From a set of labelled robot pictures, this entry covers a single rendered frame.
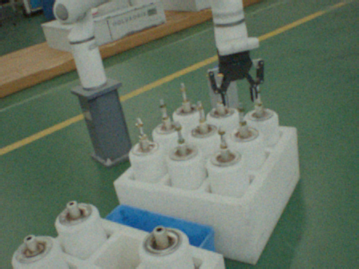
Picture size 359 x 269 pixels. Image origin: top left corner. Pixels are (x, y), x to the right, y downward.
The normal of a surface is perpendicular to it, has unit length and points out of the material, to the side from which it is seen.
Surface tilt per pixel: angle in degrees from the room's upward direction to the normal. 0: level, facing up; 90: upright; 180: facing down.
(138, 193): 90
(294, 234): 0
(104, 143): 90
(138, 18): 90
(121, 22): 90
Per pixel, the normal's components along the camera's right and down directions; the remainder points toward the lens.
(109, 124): 0.60, 0.26
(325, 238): -0.18, -0.88
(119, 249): 0.82, 0.11
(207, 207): -0.49, 0.47
